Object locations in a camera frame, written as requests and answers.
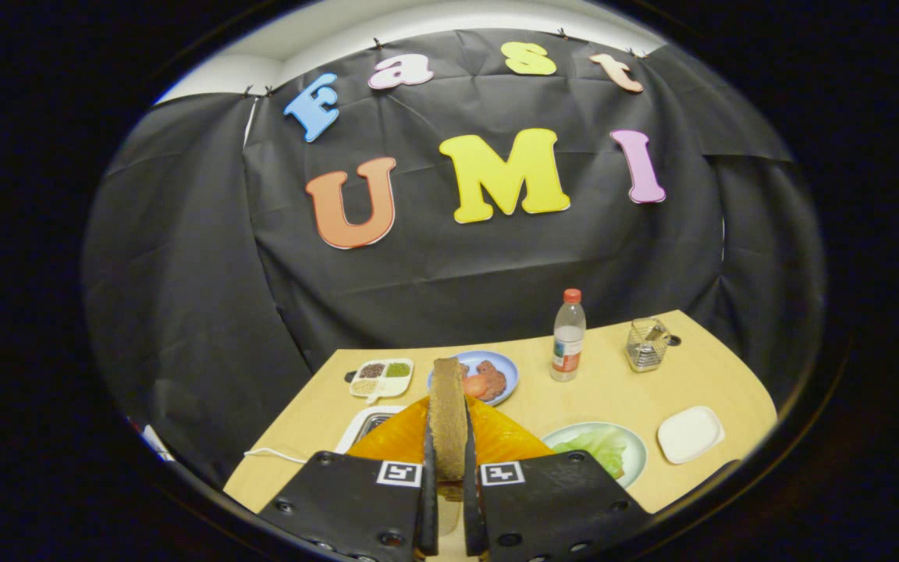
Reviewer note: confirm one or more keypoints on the blue plate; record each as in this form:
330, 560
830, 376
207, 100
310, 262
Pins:
496, 357

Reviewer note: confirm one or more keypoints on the green lettuce leaf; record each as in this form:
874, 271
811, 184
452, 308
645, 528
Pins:
594, 449

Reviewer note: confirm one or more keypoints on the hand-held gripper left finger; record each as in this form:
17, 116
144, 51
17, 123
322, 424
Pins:
428, 507

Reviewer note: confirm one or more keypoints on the red tomato slice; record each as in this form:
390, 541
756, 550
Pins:
474, 386

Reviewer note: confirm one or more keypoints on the clear bottle with red cap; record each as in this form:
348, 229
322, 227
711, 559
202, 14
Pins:
568, 343

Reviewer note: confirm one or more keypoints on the brown toasted bread slice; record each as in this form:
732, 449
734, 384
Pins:
448, 421

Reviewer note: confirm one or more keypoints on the pale green round plate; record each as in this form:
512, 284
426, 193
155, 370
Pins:
637, 454

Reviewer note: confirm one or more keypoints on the white printed item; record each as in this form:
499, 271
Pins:
157, 443

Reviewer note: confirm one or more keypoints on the white divided seasoning tray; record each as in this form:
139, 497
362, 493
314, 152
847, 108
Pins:
391, 386

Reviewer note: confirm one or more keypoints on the white square plate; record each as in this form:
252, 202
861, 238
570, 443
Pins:
691, 433

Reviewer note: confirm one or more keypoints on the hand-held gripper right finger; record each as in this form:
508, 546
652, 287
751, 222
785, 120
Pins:
474, 515

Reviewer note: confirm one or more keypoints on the black backdrop cloth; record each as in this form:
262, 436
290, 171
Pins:
457, 273

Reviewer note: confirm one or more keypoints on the white toaster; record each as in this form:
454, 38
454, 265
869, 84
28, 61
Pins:
352, 439

